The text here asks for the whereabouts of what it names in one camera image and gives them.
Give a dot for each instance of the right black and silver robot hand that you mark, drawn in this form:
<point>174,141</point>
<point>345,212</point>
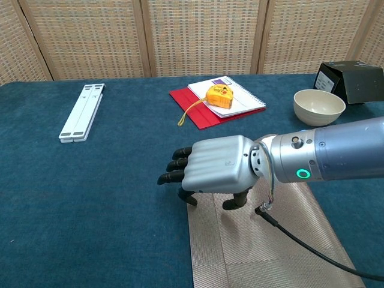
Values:
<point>216,163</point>

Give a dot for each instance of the grey woven placemat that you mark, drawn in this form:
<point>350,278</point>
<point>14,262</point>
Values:
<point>270,246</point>

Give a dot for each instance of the white bowl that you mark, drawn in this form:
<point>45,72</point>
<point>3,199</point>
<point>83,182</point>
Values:
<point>318,108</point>

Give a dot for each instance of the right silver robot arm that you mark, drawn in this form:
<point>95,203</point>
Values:
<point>330,153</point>

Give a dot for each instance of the red folder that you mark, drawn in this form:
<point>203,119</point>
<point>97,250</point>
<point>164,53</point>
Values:
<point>198,111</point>

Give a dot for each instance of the yellow tape measure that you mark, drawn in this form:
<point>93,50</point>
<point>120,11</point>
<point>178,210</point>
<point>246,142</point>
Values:
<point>220,97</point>

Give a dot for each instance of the white spiral notebook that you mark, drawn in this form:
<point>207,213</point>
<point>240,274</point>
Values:
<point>243,99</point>

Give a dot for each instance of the bamboo folding screen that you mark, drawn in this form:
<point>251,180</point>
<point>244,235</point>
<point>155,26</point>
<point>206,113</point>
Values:
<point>195,36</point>

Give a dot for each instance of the blue table cloth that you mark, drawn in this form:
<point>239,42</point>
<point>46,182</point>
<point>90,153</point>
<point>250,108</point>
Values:
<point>90,195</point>

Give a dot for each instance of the white folding laptop stand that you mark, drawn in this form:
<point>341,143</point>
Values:
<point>81,114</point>

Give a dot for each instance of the black cardboard box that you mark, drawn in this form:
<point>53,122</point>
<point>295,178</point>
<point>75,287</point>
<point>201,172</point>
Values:
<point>360,85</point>

